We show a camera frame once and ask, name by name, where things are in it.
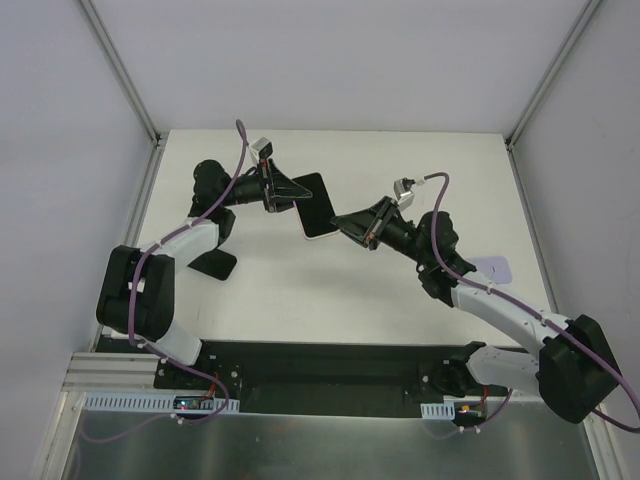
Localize aluminium frame post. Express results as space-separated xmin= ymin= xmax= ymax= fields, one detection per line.
xmin=75 ymin=0 xmax=162 ymax=146
xmin=505 ymin=0 xmax=606 ymax=152

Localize left white cable duct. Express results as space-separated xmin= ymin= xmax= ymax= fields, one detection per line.
xmin=84 ymin=392 xmax=240 ymax=415

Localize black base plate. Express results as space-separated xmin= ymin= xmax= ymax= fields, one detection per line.
xmin=152 ymin=339 xmax=521 ymax=416

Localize white cable duct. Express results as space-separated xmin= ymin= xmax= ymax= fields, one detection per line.
xmin=420 ymin=401 xmax=456 ymax=421
xmin=84 ymin=392 xmax=240 ymax=415

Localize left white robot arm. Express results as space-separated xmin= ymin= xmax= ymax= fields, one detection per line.
xmin=96 ymin=158 xmax=312 ymax=389

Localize left aluminium frame post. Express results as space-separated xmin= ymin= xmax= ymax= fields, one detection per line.
xmin=75 ymin=0 xmax=162 ymax=146

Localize aluminium rail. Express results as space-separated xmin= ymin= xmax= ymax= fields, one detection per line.
xmin=62 ymin=352 xmax=159 ymax=392

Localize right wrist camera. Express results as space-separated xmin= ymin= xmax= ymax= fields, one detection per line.
xmin=393 ymin=177 xmax=416 ymax=211

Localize purple phone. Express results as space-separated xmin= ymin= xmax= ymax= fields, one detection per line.
xmin=469 ymin=256 xmax=513 ymax=285

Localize right white cable duct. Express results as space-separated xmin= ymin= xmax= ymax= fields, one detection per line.
xmin=420 ymin=401 xmax=456 ymax=421

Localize right aluminium frame post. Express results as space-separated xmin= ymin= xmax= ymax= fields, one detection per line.
xmin=505 ymin=0 xmax=606 ymax=152

